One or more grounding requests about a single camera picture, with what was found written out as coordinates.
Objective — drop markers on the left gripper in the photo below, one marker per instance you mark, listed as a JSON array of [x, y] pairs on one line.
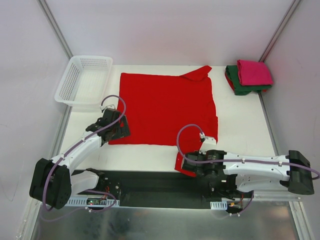
[[118, 128]]

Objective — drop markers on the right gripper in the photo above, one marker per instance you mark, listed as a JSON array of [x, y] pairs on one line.
[[189, 162]]

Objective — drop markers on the red t-shirt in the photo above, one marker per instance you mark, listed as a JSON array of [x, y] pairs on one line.
[[163, 109], [229, 81]]

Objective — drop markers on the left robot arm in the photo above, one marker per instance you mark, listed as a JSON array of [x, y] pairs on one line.
[[54, 182]]

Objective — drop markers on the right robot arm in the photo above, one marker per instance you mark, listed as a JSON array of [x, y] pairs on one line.
[[262, 173]]

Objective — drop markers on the white plastic basket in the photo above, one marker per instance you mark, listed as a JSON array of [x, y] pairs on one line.
[[84, 81]]

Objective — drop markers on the red folded t-shirt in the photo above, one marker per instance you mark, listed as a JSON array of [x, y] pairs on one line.
[[229, 81]]

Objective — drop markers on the green folded t-shirt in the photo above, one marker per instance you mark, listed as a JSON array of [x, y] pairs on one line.
[[240, 90]]

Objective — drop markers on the pink folded t-shirt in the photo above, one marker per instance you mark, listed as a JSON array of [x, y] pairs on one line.
[[252, 73]]

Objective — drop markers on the right cable duct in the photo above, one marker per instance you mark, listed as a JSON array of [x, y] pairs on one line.
[[219, 205]]

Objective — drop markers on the cable duct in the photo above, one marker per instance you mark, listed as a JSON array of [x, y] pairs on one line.
[[94, 202], [219, 205]]

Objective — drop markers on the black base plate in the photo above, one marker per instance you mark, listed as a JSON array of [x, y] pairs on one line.
[[173, 190]]

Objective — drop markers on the left cable duct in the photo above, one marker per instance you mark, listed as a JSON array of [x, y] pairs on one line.
[[94, 202]]

